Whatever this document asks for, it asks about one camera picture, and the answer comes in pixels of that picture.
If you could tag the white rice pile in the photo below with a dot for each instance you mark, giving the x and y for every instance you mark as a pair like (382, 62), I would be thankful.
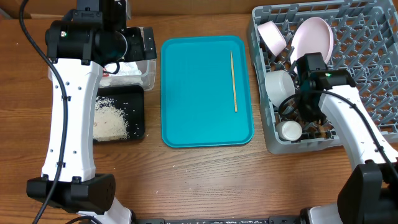
(110, 122)

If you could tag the grey bowl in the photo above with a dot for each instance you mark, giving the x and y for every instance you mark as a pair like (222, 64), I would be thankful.
(279, 86)

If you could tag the white napkin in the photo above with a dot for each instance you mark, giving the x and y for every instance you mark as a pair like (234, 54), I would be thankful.
(128, 74)

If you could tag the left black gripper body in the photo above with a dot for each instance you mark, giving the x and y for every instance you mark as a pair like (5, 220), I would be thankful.
(132, 48)

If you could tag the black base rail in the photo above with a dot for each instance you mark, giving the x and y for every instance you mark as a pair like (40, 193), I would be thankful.
(269, 220)

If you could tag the black rectangular tray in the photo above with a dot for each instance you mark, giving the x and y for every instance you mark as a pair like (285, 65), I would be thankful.
(131, 100)

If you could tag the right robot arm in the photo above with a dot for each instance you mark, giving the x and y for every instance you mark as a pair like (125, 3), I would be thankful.
(370, 193)

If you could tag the grey dishwasher rack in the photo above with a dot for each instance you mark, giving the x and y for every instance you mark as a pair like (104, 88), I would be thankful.
(365, 44)

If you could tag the teal serving tray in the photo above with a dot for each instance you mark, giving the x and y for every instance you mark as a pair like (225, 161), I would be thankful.
(197, 106)

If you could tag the wooden chopstick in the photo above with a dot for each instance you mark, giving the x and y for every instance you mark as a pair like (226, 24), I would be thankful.
(233, 82)

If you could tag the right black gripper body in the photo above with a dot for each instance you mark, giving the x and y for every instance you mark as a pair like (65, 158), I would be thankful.
(310, 112)

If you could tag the white cup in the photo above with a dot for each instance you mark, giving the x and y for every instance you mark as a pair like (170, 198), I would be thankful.
(289, 130)

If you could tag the clear plastic waste bin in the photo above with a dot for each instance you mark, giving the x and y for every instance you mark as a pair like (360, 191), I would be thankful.
(89, 57)

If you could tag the large white plate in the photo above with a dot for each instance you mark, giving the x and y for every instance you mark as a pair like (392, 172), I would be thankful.
(314, 35)

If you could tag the white shallow bowl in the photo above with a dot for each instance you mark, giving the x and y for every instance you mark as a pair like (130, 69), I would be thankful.
(272, 37)

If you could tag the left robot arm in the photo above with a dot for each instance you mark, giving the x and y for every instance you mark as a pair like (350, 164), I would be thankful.
(68, 178)

